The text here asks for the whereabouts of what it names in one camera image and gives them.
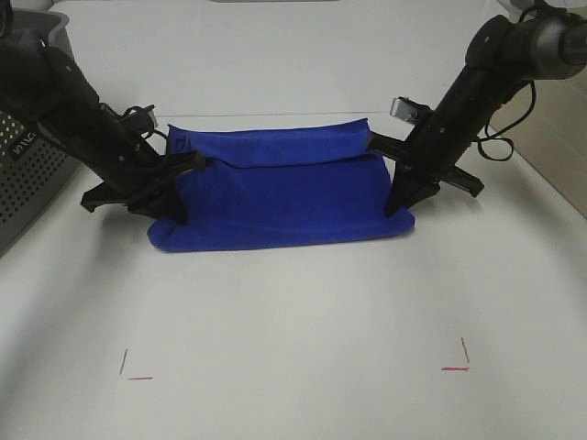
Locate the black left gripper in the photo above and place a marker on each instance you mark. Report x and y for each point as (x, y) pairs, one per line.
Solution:
(136, 176)

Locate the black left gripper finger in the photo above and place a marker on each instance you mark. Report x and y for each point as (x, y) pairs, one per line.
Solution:
(409, 187)

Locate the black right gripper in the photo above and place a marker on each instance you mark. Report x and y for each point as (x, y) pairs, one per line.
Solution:
(432, 148)

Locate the blue towel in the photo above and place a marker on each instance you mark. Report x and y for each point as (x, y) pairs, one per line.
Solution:
(273, 188)

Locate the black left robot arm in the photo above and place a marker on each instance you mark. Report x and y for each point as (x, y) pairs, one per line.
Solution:
(43, 87)

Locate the grey perforated laundry basket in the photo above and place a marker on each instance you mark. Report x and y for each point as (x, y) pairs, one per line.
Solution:
(33, 171)

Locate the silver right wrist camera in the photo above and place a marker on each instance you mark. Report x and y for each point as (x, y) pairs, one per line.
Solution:
(408, 111)

